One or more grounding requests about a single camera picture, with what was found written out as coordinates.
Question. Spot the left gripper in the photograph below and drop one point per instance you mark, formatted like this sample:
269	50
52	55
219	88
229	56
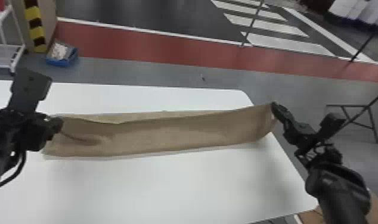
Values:
40	131

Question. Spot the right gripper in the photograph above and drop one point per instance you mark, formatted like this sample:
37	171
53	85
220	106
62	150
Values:
300	133

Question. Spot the beige towel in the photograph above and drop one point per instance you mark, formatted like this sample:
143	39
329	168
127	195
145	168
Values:
164	134

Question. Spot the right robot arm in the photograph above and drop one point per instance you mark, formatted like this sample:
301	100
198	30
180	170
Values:
336	187

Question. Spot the blue tray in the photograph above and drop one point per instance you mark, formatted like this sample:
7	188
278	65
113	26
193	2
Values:
62	54

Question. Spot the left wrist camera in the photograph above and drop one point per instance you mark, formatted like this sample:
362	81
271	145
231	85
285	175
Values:
27	90

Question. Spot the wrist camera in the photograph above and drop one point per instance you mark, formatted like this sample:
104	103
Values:
330	124
27	90

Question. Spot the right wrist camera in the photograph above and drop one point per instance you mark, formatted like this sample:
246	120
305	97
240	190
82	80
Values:
330	124

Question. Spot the black metal frame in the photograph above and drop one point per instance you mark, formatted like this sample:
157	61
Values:
359	117

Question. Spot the yellow black striped post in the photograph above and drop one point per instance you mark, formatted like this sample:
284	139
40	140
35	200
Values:
35	25

